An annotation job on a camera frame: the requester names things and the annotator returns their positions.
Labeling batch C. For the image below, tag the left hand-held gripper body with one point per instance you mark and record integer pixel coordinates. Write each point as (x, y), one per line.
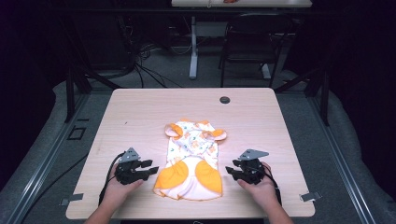
(129, 174)

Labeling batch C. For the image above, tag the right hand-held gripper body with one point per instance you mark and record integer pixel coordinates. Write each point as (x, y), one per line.
(252, 172)

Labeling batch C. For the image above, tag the white and orange baby romper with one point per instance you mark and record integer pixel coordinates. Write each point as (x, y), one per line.
(191, 149)

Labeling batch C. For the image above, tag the person's left hand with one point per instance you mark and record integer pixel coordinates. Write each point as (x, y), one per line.
(116, 191)

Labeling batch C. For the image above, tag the person's right hand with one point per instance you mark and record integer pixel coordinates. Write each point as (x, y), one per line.
(263, 191)

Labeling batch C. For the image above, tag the grey tape strip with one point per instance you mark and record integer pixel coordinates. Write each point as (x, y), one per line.
(310, 196)
(72, 198)

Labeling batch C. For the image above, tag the round grey table grommet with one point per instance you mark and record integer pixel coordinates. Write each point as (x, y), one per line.
(224, 100)

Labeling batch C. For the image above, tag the black metal stand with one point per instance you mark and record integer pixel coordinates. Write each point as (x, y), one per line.
(70, 93)
(325, 99)

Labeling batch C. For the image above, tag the white desk leg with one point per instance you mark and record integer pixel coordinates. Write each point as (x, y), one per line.
(193, 53)

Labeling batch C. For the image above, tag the black chair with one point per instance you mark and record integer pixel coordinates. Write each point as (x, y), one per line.
(255, 40)

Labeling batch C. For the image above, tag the aluminium floor rail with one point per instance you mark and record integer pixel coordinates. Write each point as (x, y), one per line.
(40, 168)
(342, 168)

